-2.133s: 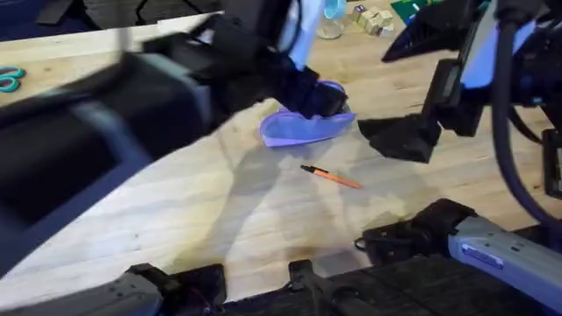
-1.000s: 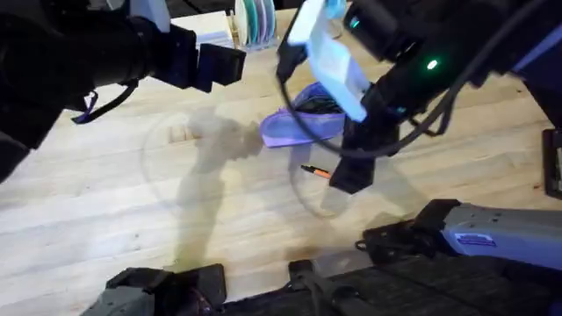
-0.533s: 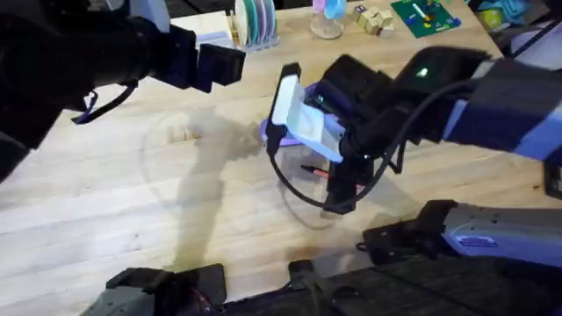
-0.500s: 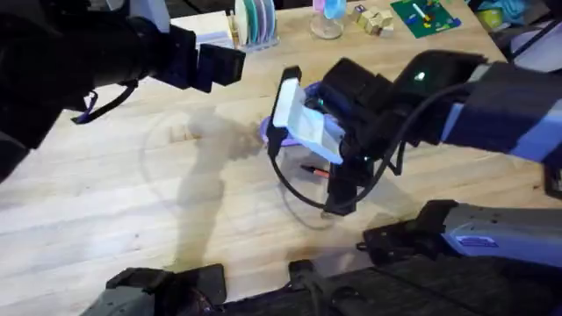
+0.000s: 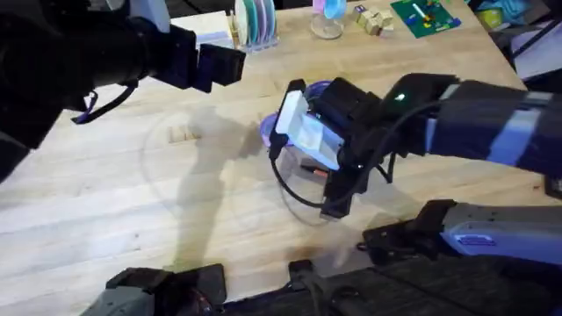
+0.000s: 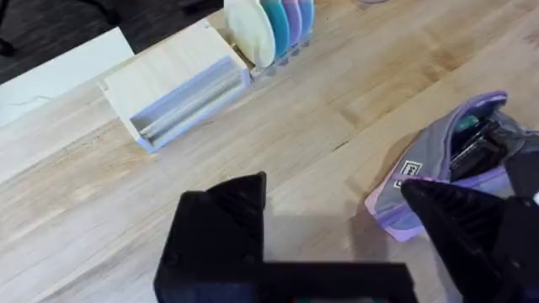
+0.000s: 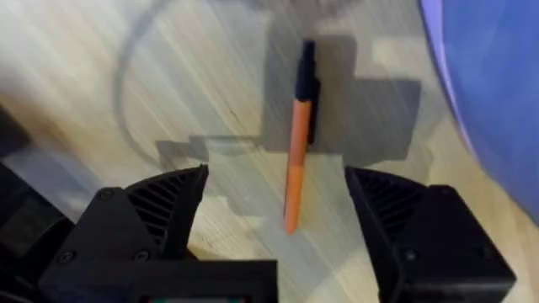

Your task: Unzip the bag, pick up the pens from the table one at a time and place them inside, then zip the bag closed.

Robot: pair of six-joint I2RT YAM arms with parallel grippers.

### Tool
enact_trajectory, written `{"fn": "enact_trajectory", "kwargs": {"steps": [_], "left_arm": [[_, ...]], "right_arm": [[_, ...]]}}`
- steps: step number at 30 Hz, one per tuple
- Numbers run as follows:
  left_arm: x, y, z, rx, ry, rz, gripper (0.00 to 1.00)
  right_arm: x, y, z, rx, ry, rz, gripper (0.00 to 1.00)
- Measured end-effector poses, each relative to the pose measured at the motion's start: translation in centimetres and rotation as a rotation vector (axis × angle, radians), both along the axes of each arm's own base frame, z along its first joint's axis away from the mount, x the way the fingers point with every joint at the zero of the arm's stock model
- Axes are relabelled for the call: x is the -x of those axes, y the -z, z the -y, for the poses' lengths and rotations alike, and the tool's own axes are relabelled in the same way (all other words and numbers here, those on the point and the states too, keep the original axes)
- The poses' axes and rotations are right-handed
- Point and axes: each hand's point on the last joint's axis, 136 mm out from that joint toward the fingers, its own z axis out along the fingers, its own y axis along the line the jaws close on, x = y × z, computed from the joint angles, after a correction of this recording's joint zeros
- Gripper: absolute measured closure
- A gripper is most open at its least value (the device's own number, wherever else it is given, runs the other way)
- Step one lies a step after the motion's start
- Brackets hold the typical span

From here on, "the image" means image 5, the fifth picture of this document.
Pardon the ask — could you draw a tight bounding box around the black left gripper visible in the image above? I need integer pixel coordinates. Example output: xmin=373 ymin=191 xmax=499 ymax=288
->
xmin=129 ymin=16 xmax=173 ymax=87

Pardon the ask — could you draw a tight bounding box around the clear purple zip bag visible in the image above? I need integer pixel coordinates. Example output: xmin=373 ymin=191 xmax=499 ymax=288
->
xmin=259 ymin=80 xmax=349 ymax=227

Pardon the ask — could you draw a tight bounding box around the left black wrist plate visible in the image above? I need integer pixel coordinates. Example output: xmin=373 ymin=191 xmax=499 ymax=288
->
xmin=167 ymin=24 xmax=199 ymax=91

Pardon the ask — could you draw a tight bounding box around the white flat box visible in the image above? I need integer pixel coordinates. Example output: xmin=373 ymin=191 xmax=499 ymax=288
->
xmin=169 ymin=10 xmax=235 ymax=50

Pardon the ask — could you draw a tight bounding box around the orange pen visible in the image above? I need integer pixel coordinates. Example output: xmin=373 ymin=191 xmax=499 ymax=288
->
xmin=299 ymin=163 xmax=330 ymax=179

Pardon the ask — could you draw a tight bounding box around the heap of wooden blocks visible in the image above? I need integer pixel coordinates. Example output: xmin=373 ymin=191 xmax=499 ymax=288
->
xmin=352 ymin=4 xmax=395 ymax=38

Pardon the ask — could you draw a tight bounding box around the rack with pastel plates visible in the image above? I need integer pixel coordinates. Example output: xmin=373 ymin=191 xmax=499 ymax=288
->
xmin=226 ymin=0 xmax=281 ymax=54

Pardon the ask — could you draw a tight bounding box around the clear cup stand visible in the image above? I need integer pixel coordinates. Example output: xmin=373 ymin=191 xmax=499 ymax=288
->
xmin=309 ymin=0 xmax=348 ymax=40

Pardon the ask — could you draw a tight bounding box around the green board with blocks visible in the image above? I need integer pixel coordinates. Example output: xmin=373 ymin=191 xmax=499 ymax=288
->
xmin=389 ymin=0 xmax=463 ymax=40

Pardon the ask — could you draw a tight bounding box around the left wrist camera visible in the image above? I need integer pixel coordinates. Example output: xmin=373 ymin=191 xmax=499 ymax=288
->
xmin=196 ymin=43 xmax=248 ymax=94

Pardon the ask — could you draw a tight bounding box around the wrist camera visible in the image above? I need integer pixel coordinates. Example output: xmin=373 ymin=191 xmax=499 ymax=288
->
xmin=196 ymin=43 xmax=248 ymax=94
xmin=319 ymin=164 xmax=371 ymax=220

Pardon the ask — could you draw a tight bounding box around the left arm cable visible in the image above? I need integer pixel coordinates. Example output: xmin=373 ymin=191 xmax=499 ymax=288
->
xmin=71 ymin=82 xmax=139 ymax=126

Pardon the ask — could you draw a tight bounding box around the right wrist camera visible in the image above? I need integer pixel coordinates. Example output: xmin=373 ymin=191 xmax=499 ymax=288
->
xmin=319 ymin=164 xmax=371 ymax=220

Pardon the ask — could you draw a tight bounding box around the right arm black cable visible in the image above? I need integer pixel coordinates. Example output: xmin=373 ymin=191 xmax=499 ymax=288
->
xmin=269 ymin=101 xmax=442 ymax=210

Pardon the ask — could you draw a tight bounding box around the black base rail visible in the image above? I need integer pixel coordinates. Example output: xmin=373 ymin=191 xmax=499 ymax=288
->
xmin=221 ymin=253 xmax=562 ymax=316

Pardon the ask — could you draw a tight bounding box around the white board with black frame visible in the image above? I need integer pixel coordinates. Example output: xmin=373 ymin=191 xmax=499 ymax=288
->
xmin=508 ymin=17 xmax=562 ymax=81

